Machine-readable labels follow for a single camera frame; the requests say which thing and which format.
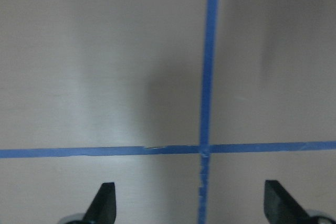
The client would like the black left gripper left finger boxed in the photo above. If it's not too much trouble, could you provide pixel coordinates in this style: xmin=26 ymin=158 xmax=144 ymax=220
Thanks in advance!
xmin=79 ymin=182 xmax=116 ymax=224

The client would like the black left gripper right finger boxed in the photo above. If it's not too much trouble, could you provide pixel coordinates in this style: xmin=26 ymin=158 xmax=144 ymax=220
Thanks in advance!
xmin=264 ymin=180 xmax=315 ymax=224

